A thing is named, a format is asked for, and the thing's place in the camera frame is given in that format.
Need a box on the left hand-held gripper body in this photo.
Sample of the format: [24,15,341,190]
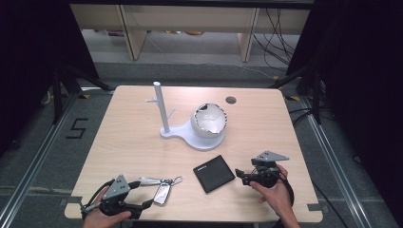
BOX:
[80,174,143,220]

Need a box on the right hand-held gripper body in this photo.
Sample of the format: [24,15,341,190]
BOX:
[249,150,290,189]

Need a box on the silver key bunch with fob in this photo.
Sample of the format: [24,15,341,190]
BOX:
[138,175,184,206]

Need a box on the black square wallet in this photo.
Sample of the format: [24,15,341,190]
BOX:
[192,154,237,194]

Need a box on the person's right hand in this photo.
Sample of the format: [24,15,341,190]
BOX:
[249,163,296,220]

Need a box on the person's left hand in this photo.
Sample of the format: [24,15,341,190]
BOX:
[83,189,132,228]

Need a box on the white bowl with silver inside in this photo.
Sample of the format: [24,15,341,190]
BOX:
[190,102,228,139]

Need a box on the black metal stand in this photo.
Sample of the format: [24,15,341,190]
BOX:
[269,65,324,125]
[50,65,115,125]

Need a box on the dark curtain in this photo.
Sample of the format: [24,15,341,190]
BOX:
[0,0,100,156]
[286,0,403,219]

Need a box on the beige wooden desk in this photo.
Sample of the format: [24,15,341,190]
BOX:
[69,3,312,63]

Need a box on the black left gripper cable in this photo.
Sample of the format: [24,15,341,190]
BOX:
[85,179,116,210]

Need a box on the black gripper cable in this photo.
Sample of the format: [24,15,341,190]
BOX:
[279,177,296,208]
[85,179,116,210]

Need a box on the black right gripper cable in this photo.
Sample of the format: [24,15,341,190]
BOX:
[279,177,296,208]

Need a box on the thin black floor cable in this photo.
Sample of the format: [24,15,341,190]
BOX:
[312,180,351,228]

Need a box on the metal floor rail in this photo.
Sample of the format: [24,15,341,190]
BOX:
[298,96,374,228]
[0,91,80,228]

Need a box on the white stand with post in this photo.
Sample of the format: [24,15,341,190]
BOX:
[144,81,227,152]

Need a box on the thin white floor cable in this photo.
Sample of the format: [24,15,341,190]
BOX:
[202,61,279,80]

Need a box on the bundle of black cables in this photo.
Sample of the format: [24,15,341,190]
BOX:
[252,8,300,72]

